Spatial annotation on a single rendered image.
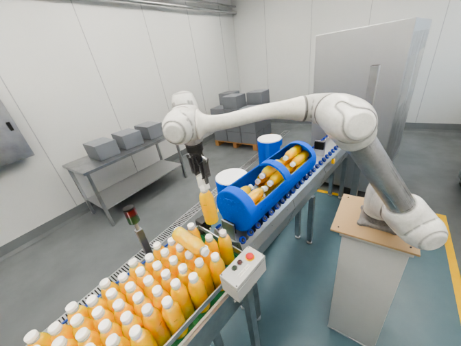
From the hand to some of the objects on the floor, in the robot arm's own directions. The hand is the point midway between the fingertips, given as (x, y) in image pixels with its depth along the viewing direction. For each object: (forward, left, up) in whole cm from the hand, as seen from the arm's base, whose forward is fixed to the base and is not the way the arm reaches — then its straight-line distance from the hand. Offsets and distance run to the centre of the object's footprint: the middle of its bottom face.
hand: (202, 182), depth 102 cm
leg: (-7, -118, -138) cm, 182 cm away
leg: (-8, -19, -139) cm, 141 cm away
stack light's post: (+40, +20, -140) cm, 147 cm away
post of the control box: (-26, +11, -140) cm, 142 cm away
